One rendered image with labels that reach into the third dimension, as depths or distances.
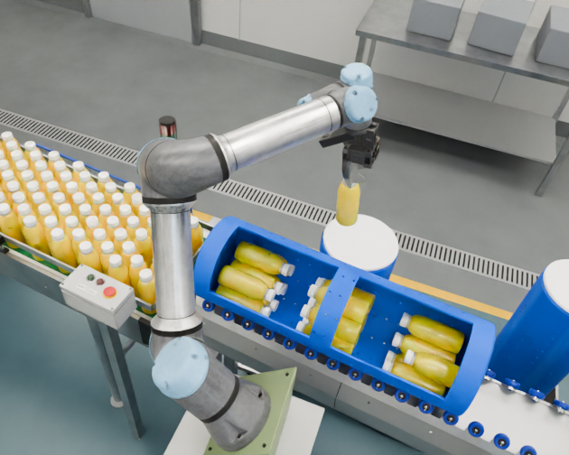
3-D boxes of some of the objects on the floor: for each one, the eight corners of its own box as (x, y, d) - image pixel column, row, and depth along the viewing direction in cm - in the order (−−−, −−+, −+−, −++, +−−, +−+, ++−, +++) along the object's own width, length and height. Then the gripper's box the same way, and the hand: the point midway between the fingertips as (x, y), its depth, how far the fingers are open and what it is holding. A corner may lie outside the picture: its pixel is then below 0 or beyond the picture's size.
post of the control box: (139, 440, 235) (103, 312, 163) (132, 435, 236) (92, 308, 164) (144, 431, 237) (111, 303, 166) (137, 428, 238) (100, 299, 167)
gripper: (368, 140, 127) (368, 201, 143) (383, 113, 134) (381, 174, 150) (335, 134, 131) (338, 194, 146) (351, 107, 137) (352, 168, 153)
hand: (350, 178), depth 148 cm, fingers closed on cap, 4 cm apart
